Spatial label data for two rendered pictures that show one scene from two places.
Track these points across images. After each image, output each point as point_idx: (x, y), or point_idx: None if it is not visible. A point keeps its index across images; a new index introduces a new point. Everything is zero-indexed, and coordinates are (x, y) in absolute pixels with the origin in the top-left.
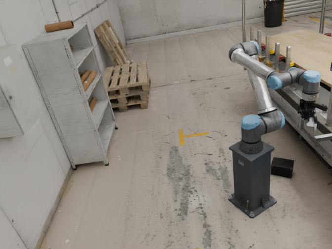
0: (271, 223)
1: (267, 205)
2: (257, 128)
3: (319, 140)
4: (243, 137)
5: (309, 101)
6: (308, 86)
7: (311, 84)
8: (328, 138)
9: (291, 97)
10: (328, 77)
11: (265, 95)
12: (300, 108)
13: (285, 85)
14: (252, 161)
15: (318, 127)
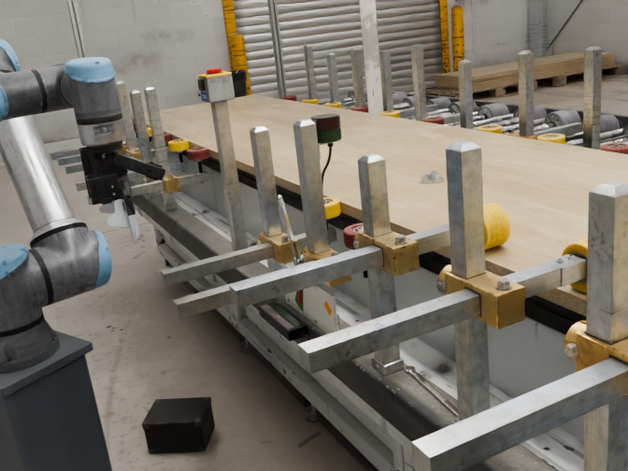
0: None
1: None
2: (13, 279)
3: (174, 278)
4: None
5: (96, 145)
6: (78, 98)
7: (86, 88)
8: (199, 269)
9: (175, 220)
10: (249, 154)
11: (40, 184)
12: (191, 241)
13: (24, 107)
14: (7, 392)
15: (224, 274)
